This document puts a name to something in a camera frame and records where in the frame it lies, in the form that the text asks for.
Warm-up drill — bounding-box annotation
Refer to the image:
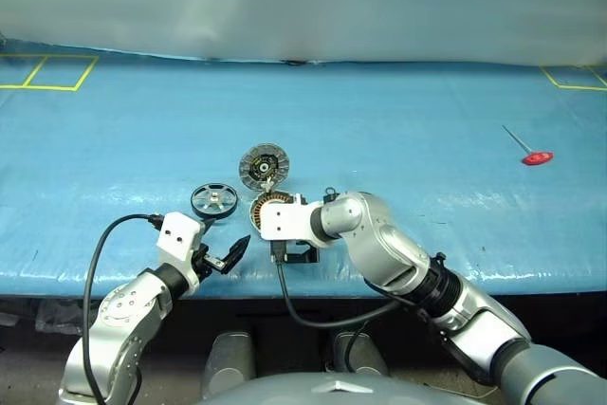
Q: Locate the grey rounded block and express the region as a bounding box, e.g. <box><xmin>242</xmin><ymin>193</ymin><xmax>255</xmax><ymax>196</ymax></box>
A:
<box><xmin>203</xmin><ymin>330</ymin><xmax>258</xmax><ymax>401</ymax></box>
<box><xmin>330</xmin><ymin>330</ymin><xmax>391</xmax><ymax>377</ymax></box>

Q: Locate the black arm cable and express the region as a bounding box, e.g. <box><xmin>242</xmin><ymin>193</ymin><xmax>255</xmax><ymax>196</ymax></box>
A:
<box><xmin>269</xmin><ymin>239</ymin><xmax>426</xmax><ymax>373</ymax></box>
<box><xmin>81</xmin><ymin>213</ymin><xmax>165</xmax><ymax>405</ymax></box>

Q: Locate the yellow tape outline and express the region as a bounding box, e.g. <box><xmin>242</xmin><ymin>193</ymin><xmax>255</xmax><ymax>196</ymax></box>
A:
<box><xmin>540</xmin><ymin>64</ymin><xmax>607</xmax><ymax>92</ymax></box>

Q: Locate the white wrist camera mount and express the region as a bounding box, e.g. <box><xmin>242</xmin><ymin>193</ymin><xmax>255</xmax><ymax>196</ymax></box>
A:
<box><xmin>259</xmin><ymin>199</ymin><xmax>318</xmax><ymax>242</ymax></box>
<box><xmin>156</xmin><ymin>211</ymin><xmax>208</xmax><ymax>293</ymax></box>

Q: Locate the white backdrop sheet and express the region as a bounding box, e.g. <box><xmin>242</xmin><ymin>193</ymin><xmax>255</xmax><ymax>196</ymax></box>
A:
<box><xmin>0</xmin><ymin>0</ymin><xmax>607</xmax><ymax>67</ymax></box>

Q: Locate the red-handled T-shaped tool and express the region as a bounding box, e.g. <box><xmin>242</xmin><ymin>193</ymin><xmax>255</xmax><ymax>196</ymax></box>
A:
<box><xmin>502</xmin><ymin>124</ymin><xmax>555</xmax><ymax>166</ymax></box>

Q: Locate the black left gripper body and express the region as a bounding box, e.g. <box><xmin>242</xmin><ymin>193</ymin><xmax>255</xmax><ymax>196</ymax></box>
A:
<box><xmin>192</xmin><ymin>243</ymin><xmax>228</xmax><ymax>279</ymax></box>

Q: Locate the motor housing with copper windings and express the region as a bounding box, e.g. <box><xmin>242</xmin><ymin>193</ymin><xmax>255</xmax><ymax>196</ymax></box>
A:
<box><xmin>248</xmin><ymin>190</ymin><xmax>307</xmax><ymax>238</ymax></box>

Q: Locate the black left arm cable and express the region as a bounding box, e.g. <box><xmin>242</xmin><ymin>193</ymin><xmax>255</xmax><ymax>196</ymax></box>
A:
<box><xmin>81</xmin><ymin>213</ymin><xmax>165</xmax><ymax>405</ymax></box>

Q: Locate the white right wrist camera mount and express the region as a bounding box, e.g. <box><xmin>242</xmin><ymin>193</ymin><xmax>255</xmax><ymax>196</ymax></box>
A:
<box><xmin>259</xmin><ymin>199</ymin><xmax>318</xmax><ymax>242</ymax></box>

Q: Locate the yellow tape double square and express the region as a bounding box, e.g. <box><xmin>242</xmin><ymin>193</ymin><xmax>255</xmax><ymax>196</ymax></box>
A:
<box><xmin>0</xmin><ymin>54</ymin><xmax>100</xmax><ymax>92</ymax></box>

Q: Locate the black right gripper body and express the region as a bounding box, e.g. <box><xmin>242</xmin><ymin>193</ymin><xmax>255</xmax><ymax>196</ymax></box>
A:
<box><xmin>283</xmin><ymin>239</ymin><xmax>321</xmax><ymax>266</ymax></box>

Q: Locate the round silver motor lid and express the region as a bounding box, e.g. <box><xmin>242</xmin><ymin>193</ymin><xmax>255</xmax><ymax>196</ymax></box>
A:
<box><xmin>237</xmin><ymin>142</ymin><xmax>292</xmax><ymax>192</ymax></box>

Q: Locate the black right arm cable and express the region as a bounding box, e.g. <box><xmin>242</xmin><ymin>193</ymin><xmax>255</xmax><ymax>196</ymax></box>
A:
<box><xmin>269</xmin><ymin>239</ymin><xmax>426</xmax><ymax>373</ymax></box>

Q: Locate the dark crumpled plastic sheet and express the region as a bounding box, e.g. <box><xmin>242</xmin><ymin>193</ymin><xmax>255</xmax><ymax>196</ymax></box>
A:
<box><xmin>0</xmin><ymin>298</ymin><xmax>96</xmax><ymax>338</ymax></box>

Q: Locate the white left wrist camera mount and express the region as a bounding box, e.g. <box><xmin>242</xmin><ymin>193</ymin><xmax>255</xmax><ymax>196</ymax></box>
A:
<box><xmin>156</xmin><ymin>211</ymin><xmax>208</xmax><ymax>293</ymax></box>

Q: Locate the black spoked rotor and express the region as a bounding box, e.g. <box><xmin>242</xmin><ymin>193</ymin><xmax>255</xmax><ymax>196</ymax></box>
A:
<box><xmin>190</xmin><ymin>181</ymin><xmax>239</xmax><ymax>223</ymax></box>

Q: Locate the grey robot torso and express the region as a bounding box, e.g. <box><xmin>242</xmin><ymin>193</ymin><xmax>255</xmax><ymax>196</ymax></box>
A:
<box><xmin>196</xmin><ymin>373</ymin><xmax>506</xmax><ymax>405</ymax></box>

